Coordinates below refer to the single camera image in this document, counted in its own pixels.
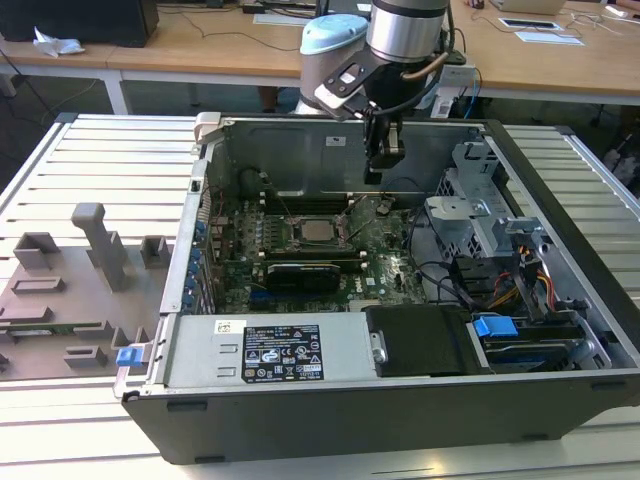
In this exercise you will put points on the blue plastic case latch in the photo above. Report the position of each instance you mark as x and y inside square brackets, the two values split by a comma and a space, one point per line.
[126, 357]

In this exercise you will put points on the silver laptop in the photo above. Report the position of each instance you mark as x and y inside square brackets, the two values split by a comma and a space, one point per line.
[530, 6]

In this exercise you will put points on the blue expansion slot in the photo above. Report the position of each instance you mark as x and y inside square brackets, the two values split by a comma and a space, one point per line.
[260, 298]

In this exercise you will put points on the white paper sheet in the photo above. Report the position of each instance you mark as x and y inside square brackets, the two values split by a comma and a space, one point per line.
[550, 38]

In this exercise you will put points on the RAM slot with white clips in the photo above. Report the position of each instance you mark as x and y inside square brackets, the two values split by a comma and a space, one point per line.
[305, 199]
[315, 261]
[305, 206]
[315, 253]

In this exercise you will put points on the black computer tower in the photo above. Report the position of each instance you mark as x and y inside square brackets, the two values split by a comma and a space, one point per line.
[75, 20]

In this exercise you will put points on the blue slot bracket clip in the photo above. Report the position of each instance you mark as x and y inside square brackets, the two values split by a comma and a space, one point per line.
[187, 300]
[200, 229]
[193, 272]
[196, 256]
[190, 286]

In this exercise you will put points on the green motherboard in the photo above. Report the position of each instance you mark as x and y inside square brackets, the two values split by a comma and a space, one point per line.
[390, 280]

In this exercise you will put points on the white adapter box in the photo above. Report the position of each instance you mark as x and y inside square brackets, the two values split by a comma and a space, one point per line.
[442, 107]

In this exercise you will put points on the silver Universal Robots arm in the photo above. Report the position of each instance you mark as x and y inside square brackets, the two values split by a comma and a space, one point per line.
[405, 30]

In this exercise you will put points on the black plastic disk bay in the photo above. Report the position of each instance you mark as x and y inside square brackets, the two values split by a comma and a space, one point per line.
[425, 340]

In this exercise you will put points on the silver-topped CPU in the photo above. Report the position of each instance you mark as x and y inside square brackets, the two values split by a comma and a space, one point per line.
[317, 230]

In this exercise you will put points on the silver perforated drive cage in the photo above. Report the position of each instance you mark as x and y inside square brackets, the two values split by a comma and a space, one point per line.
[470, 220]

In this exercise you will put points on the grey plastic case latch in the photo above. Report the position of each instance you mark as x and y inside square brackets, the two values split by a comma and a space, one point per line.
[207, 125]

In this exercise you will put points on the black graphics card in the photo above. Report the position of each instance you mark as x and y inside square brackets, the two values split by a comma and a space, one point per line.
[305, 280]

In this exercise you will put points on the dark computer mouse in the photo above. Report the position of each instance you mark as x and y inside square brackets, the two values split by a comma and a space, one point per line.
[476, 3]

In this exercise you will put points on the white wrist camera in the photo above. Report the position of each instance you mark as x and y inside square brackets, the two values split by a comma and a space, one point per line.
[337, 102]

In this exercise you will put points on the CPU socket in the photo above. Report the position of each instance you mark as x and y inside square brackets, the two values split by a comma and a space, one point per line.
[296, 235]

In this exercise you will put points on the grey parts rack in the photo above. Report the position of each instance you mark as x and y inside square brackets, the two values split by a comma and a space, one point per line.
[75, 280]

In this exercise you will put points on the silver power supply with label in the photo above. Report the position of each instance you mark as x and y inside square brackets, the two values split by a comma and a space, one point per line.
[200, 350]

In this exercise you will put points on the round coin cell battery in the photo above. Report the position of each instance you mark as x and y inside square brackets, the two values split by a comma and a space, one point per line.
[384, 206]

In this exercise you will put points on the crumpled white paper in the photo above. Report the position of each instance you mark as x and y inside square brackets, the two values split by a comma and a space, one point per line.
[57, 45]

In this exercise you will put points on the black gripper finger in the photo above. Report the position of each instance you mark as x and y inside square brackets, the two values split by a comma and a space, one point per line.
[375, 170]

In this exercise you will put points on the hard disk in blue carrier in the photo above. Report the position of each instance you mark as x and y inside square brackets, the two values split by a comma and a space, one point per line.
[495, 326]

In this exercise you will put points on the wooden desk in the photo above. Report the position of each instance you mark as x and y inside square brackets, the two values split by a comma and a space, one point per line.
[100, 52]
[200, 55]

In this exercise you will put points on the black and silver PC case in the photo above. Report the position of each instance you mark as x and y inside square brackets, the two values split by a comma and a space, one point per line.
[350, 425]

